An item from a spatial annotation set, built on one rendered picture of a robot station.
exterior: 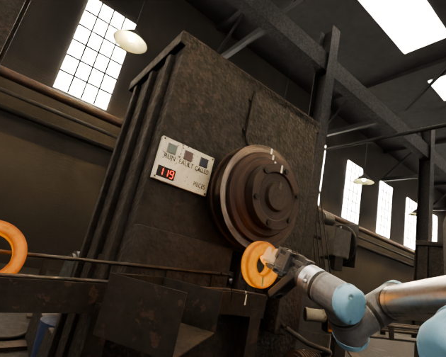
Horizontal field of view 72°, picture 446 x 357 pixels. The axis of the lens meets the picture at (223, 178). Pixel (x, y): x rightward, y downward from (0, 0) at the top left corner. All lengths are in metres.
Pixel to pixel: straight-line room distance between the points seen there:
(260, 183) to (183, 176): 0.32
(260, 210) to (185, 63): 0.73
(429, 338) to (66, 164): 7.08
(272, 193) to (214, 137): 0.38
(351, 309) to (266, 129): 1.06
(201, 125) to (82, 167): 6.02
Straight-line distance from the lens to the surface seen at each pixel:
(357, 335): 0.98
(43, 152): 7.24
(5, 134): 7.26
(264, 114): 1.69
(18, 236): 1.06
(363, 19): 9.75
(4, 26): 3.98
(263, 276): 1.11
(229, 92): 1.57
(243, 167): 1.29
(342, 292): 0.87
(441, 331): 0.44
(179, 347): 0.82
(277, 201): 1.31
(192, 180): 1.32
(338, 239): 9.30
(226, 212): 1.24
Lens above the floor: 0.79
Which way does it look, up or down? 16 degrees up
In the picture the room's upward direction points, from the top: 13 degrees clockwise
